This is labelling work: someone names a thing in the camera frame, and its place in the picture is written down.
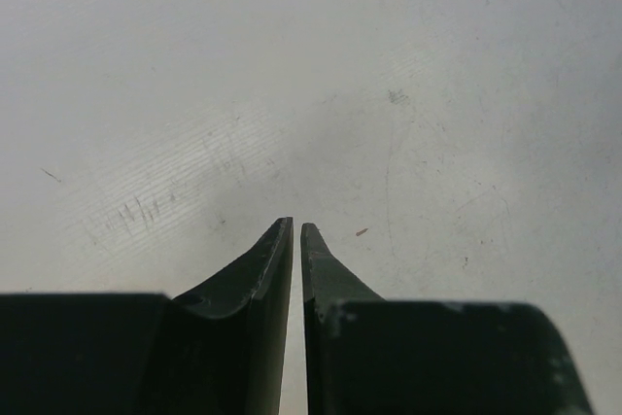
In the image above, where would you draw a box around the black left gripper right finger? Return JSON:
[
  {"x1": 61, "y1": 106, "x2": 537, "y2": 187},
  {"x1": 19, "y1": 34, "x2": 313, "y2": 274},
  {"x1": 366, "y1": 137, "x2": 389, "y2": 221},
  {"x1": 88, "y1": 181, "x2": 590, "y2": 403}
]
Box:
[{"x1": 300, "y1": 223, "x2": 384, "y2": 414}]

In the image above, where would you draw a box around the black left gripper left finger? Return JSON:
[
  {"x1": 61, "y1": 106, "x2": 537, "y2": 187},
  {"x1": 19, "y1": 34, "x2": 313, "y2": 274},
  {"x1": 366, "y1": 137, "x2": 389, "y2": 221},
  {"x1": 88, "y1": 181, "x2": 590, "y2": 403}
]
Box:
[{"x1": 173, "y1": 217, "x2": 294, "y2": 414}]

